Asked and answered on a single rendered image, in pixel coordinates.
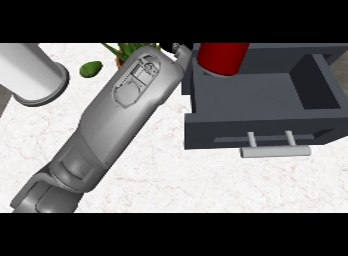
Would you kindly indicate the red can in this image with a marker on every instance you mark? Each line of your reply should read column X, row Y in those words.
column 221, row 57

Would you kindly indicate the dark grey open drawer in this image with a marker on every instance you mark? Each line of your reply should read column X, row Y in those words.
column 245, row 95

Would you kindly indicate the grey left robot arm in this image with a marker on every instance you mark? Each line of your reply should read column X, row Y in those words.
column 118, row 113

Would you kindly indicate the green avocado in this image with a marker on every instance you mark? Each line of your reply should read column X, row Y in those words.
column 90, row 69

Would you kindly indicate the white cylinder with grey rim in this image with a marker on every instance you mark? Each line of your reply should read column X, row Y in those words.
column 22, row 68

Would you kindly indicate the dark grey drawer front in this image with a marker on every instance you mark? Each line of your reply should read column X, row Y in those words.
column 206, row 131

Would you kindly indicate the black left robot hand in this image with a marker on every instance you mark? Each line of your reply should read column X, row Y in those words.
column 168, row 45

